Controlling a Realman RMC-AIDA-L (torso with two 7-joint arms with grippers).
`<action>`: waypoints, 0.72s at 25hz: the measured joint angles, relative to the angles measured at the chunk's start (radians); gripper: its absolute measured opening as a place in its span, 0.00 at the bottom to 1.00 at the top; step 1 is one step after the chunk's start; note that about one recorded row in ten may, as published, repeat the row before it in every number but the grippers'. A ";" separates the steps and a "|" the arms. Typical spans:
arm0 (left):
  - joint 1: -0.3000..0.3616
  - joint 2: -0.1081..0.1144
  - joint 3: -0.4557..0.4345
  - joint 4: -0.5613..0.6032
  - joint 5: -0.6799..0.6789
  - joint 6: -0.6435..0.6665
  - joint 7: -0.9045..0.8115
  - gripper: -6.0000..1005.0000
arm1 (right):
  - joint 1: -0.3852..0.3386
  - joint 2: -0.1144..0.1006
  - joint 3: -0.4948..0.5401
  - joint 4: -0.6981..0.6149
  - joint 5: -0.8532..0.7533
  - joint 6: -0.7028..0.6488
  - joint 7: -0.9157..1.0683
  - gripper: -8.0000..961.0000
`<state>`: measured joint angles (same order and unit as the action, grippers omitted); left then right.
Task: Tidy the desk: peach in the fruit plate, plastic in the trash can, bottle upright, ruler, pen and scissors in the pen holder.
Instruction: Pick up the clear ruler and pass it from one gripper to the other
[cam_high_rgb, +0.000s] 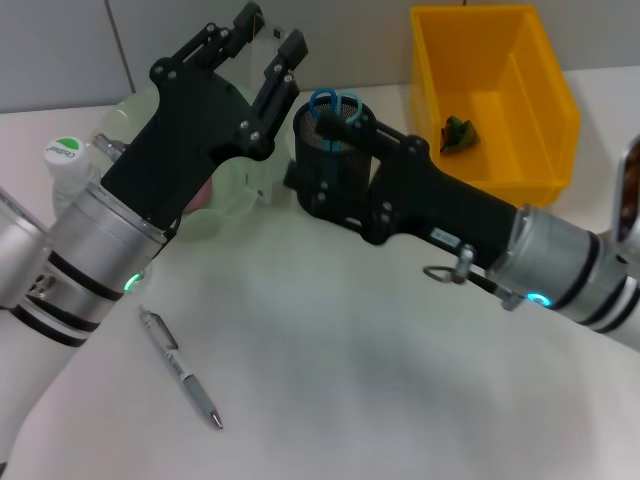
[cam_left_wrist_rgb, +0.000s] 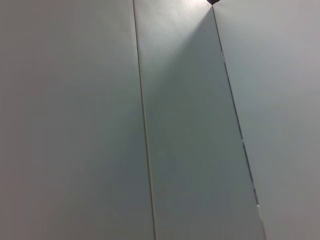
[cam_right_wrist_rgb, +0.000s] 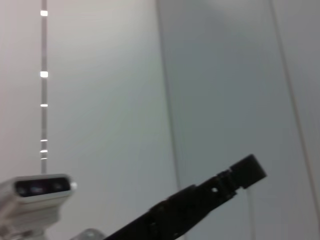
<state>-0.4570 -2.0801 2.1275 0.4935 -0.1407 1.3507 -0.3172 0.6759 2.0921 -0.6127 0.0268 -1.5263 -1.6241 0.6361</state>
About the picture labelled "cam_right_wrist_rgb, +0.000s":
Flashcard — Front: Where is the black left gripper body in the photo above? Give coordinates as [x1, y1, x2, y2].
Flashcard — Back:
[104, 184, 214, 240]

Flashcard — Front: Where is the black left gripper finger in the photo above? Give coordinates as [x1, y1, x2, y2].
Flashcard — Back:
[194, 154, 267, 215]

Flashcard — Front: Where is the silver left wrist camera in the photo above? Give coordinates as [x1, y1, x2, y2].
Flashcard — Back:
[0, 173, 78, 240]

